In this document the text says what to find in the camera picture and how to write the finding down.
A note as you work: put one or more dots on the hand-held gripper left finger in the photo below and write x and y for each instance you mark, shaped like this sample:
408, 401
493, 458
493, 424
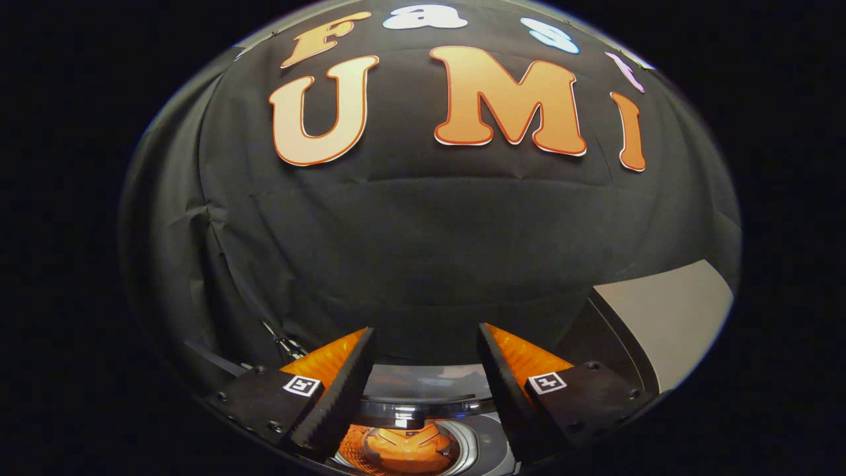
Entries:
347, 390

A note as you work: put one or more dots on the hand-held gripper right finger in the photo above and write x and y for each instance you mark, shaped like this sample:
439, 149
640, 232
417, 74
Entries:
505, 390

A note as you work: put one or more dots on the grey washing machine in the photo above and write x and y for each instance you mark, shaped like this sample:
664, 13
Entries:
486, 439

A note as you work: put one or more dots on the yellow orange polo shirt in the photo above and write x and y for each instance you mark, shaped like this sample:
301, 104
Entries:
410, 446

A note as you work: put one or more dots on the black backdrop cloth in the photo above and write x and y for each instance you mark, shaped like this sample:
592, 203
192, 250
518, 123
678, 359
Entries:
423, 251

